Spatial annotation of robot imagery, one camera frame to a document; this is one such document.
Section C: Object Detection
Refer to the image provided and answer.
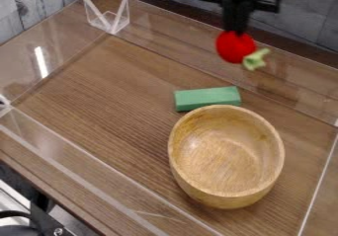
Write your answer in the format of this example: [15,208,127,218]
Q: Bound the red plush strawberry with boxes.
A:
[215,31,271,71]

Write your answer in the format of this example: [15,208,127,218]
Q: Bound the green foam block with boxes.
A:
[174,86,242,112]

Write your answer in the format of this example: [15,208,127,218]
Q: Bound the wooden bowl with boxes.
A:
[168,105,284,209]

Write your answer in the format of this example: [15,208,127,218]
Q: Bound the clear acrylic tray enclosure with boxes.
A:
[0,0,338,236]

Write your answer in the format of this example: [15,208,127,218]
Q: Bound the black metal table bracket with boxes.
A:
[29,203,76,236]

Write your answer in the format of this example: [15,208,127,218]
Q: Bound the black cable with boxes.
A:
[0,210,35,236]

